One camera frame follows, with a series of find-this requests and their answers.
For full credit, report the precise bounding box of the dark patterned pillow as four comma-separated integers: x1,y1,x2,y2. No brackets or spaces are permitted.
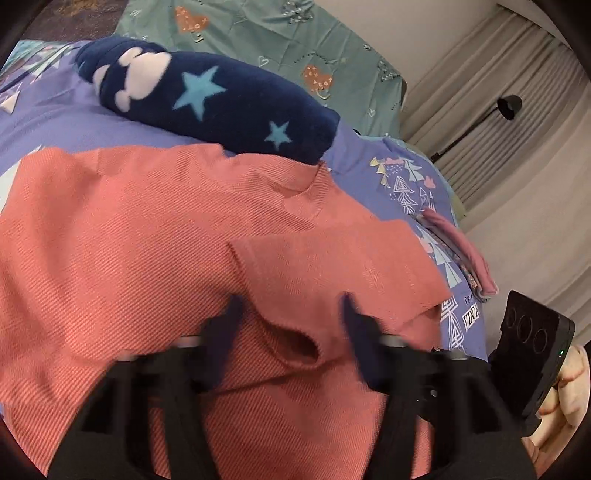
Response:
55,0,132,44

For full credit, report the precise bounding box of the purple printed bed sheet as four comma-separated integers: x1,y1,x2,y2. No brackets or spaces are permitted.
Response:
0,39,490,416

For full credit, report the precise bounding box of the black floor lamp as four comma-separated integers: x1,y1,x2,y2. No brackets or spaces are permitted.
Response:
429,95,523,162

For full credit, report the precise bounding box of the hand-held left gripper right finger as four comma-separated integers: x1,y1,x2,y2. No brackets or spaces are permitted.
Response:
339,293,539,480

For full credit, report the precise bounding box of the beige curtain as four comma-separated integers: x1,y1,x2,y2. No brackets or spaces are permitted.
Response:
404,4,591,227

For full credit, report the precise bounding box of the folded pink garment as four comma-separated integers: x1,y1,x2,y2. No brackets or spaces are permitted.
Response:
422,208,499,296

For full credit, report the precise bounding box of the teal heart print pillow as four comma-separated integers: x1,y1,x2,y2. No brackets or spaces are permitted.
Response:
113,0,407,139

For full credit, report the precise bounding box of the navy star print fleece blanket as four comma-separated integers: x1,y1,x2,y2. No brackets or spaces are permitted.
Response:
74,37,340,164

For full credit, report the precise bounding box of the coral knit sweater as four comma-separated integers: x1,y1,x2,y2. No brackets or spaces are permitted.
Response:
0,145,455,480

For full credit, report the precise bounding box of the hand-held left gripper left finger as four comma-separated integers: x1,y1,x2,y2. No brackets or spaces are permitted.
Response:
48,295,245,480

